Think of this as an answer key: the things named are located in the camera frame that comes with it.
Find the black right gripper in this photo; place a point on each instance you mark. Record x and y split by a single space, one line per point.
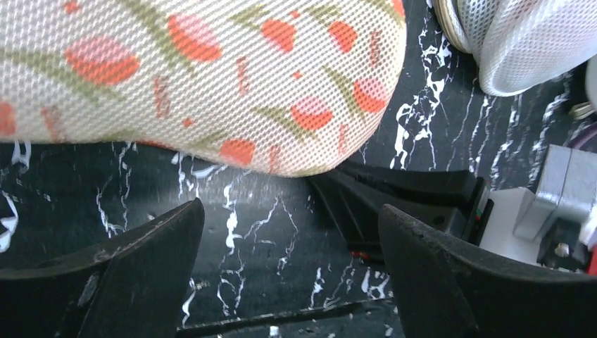
554 226

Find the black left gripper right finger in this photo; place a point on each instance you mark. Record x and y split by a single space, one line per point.
445 287

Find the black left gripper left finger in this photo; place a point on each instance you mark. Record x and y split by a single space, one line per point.
132 285

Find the floral mesh laundry bag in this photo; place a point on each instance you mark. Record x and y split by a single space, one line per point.
290 88

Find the white mesh laundry bag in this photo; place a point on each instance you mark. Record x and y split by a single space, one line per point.
520 44

